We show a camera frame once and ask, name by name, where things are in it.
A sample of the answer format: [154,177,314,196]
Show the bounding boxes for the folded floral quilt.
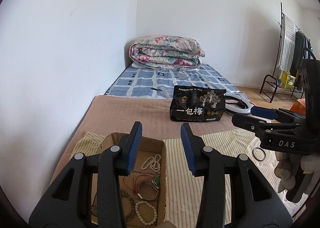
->
[129,35,206,70]

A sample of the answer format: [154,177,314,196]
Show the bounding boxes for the right gloved hand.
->
[274,152,319,195]

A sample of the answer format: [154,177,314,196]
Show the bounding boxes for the blue checked bed sheet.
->
[106,64,246,99]

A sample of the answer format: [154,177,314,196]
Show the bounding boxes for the dark hanging clothes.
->
[290,31,312,90]

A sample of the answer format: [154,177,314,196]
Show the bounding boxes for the dark thin bangle ring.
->
[252,147,266,161]

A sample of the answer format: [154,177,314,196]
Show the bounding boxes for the yellow striped towel mat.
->
[62,122,294,227]

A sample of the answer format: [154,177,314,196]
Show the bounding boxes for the white ring light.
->
[225,93,253,115]

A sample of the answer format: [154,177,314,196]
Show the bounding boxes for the yellow green box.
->
[280,72,296,90]

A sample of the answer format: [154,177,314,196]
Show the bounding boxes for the tan brown blanket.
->
[49,94,261,184]

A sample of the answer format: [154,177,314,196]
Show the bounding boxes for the white pearl necklace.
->
[141,154,162,172]

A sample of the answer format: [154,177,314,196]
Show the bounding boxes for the green jade red-string pendant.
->
[122,173,160,200]

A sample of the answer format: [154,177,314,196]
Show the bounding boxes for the orange cloth covered stool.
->
[290,98,306,115]

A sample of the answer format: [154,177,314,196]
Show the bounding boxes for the open cardboard box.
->
[91,131,168,228]

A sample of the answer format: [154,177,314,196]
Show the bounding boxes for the cream bead bracelet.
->
[134,200,158,226]

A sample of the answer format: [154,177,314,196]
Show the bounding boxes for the striped hanging towel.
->
[277,14,297,73]

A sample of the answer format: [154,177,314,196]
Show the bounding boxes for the brown wooden bead mala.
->
[91,189,136,222]

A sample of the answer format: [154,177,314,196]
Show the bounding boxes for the black metal clothes rack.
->
[260,12,313,103]

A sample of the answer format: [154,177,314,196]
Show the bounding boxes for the black snack bag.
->
[170,86,226,122]

